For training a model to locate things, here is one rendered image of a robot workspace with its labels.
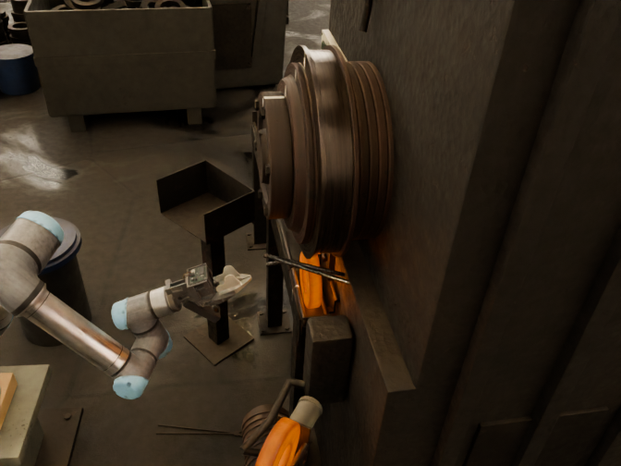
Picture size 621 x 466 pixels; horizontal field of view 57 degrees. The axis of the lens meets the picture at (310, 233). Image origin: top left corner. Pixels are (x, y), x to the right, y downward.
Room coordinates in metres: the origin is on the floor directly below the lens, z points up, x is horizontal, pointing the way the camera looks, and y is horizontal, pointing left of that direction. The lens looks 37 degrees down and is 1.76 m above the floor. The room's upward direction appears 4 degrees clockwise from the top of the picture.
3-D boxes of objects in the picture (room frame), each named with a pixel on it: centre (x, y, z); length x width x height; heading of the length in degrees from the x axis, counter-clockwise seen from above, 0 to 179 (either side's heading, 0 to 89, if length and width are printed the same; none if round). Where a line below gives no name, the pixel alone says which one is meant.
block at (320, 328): (0.92, -0.06, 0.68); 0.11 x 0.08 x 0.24; 102
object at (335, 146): (1.14, 0.00, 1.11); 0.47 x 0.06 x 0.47; 12
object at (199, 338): (1.59, 0.36, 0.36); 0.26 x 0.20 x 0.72; 47
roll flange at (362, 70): (1.16, -0.08, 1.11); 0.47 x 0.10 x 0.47; 12
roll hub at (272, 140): (1.12, 0.10, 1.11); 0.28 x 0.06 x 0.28; 12
